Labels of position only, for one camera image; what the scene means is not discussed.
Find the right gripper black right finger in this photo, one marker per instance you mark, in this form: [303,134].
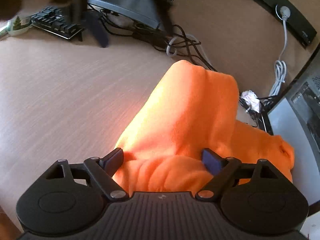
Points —
[223,171]

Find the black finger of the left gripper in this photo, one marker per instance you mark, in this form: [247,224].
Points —
[93,24]

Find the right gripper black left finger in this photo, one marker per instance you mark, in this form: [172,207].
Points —
[101,171]

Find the orange garment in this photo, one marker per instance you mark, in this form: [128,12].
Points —
[191,109]

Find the black keyboard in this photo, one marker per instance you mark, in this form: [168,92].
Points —
[52,20]

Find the crumpled white paper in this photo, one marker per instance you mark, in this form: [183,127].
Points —
[251,100]

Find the right computer monitor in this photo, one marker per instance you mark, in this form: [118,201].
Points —
[295,117]

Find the black wall power strip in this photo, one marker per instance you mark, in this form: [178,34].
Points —
[299,26]

